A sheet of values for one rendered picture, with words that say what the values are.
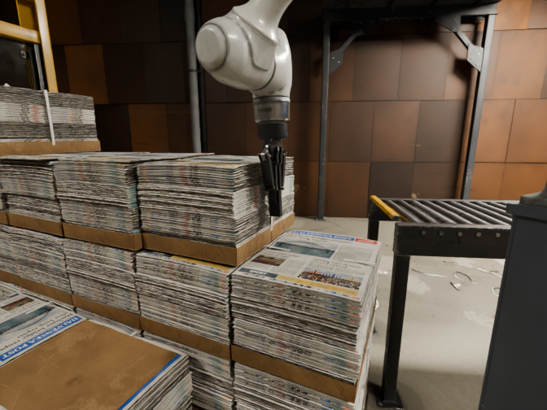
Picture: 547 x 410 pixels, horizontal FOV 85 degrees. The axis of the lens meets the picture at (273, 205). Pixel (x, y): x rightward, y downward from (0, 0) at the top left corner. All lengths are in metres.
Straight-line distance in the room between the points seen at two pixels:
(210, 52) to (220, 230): 0.36
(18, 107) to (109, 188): 0.58
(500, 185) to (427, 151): 1.07
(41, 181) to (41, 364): 0.49
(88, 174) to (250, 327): 0.57
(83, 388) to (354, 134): 3.99
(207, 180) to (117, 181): 0.26
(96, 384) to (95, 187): 0.46
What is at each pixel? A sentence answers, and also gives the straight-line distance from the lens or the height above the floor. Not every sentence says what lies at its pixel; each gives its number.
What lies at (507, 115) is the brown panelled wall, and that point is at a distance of 5.00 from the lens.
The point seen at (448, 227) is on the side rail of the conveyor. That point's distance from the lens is 1.29.
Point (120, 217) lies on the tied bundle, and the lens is 0.87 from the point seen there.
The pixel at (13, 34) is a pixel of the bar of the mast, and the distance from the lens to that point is 2.04.
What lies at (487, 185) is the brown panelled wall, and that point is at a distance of 4.98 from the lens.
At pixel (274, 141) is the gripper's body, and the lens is 0.76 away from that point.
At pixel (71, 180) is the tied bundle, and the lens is 1.00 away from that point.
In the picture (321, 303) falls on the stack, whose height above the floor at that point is 0.80.
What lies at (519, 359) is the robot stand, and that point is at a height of 0.69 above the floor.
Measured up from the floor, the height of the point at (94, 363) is 0.60.
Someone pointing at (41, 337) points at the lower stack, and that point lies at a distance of 1.08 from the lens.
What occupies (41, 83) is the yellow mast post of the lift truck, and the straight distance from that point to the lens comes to 2.05.
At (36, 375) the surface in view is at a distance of 0.94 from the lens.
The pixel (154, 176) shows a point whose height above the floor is 1.03.
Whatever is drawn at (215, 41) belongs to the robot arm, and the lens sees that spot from 0.58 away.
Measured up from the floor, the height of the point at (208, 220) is 0.94.
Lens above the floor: 1.12
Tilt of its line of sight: 13 degrees down
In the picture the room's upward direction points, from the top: straight up
